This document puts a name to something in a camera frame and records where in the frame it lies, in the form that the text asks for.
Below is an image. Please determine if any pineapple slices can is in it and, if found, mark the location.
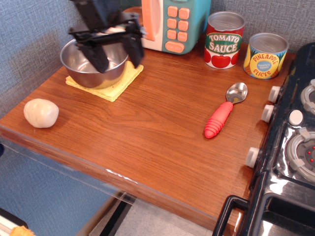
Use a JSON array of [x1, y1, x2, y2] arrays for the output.
[[243, 32, 289, 80]]

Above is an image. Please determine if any black toy stove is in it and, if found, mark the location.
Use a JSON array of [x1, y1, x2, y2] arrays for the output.
[[212, 42, 315, 236]]

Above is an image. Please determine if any yellow folded cloth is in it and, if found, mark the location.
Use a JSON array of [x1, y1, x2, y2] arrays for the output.
[[65, 61, 144, 102]]

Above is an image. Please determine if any white toy potato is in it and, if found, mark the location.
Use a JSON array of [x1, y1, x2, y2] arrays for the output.
[[24, 98, 59, 128]]

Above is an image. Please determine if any black oven door handle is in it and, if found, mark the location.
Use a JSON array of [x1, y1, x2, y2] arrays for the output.
[[213, 195, 250, 236]]

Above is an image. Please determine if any tomato sauce can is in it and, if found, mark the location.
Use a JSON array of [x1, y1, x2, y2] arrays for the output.
[[204, 11, 246, 69]]

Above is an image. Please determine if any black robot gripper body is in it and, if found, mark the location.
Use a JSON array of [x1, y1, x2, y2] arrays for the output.
[[69, 0, 144, 51]]

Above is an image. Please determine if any grey stove knob middle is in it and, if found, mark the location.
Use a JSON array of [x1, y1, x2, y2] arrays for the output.
[[261, 105, 274, 123]]

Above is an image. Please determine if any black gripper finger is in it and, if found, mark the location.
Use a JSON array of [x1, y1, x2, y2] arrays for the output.
[[78, 44, 109, 73], [122, 23, 144, 68]]

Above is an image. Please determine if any orange microwave turntable plate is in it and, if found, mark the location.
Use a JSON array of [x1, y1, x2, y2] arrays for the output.
[[123, 6, 143, 26]]

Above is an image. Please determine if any red handled metal spoon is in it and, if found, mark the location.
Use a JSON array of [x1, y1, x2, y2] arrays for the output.
[[204, 82, 248, 139]]

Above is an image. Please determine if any stainless steel pot bowl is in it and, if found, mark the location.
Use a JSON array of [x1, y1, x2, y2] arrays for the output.
[[60, 39, 128, 89]]

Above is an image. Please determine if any grey stove knob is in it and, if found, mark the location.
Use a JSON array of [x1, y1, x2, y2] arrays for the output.
[[261, 105, 274, 123], [268, 86, 281, 103], [245, 147, 260, 169]]

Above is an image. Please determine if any grey stove knob front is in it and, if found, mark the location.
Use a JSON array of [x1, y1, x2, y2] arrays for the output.
[[245, 147, 260, 169]]

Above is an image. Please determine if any teal toy microwave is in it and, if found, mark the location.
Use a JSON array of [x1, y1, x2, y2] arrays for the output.
[[118, 0, 212, 55]]

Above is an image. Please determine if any grey stove knob rear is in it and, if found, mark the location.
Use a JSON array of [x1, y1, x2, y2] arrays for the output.
[[268, 86, 281, 103]]

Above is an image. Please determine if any orange object bottom left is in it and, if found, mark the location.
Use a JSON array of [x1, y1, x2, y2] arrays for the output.
[[9, 226, 35, 236]]

